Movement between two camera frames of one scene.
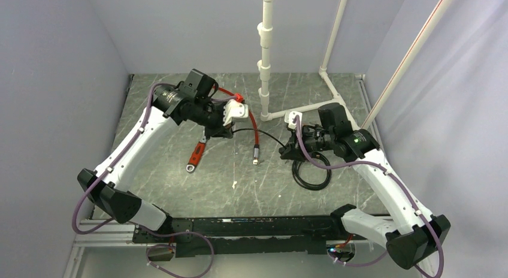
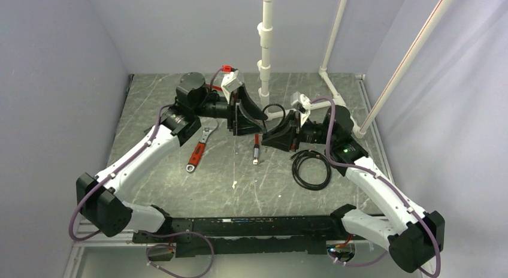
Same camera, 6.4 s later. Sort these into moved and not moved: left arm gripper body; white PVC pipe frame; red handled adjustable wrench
Moved: left arm gripper body
Not moved: red handled adjustable wrench; white PVC pipe frame
